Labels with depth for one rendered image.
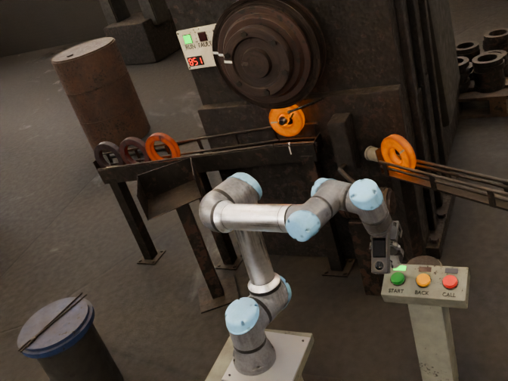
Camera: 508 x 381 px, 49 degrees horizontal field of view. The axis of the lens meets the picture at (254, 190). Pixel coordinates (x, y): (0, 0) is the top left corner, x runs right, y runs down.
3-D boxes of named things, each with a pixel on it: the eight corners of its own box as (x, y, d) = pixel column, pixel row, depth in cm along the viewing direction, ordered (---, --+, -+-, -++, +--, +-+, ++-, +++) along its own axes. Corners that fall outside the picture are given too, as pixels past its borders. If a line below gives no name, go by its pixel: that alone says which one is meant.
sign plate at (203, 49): (190, 68, 261) (178, 30, 252) (239, 60, 248) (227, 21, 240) (188, 69, 259) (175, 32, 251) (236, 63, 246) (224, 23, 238)
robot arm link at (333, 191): (300, 190, 146) (336, 199, 140) (323, 171, 153) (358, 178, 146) (304, 215, 150) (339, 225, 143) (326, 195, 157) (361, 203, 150)
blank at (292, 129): (298, 98, 235) (296, 101, 233) (309, 131, 242) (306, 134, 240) (267, 103, 243) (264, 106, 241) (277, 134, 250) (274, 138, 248)
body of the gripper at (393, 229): (404, 232, 159) (394, 207, 151) (400, 258, 155) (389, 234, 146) (377, 231, 163) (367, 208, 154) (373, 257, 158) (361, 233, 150)
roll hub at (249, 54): (295, 94, 224) (233, 89, 235) (291, 25, 208) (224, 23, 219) (291, 100, 220) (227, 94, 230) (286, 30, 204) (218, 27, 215)
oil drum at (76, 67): (116, 125, 564) (78, 40, 522) (162, 121, 535) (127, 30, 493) (78, 155, 520) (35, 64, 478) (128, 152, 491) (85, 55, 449)
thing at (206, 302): (187, 292, 292) (136, 175, 258) (235, 276, 293) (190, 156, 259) (190, 317, 274) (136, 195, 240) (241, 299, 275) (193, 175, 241)
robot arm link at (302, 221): (176, 209, 168) (301, 211, 133) (200, 190, 175) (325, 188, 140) (191, 241, 172) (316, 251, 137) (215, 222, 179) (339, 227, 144)
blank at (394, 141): (403, 176, 217) (396, 180, 215) (381, 142, 218) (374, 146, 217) (423, 163, 202) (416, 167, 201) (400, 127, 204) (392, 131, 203)
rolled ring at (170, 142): (138, 144, 282) (141, 140, 285) (160, 172, 287) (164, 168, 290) (161, 129, 271) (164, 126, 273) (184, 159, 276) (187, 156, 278)
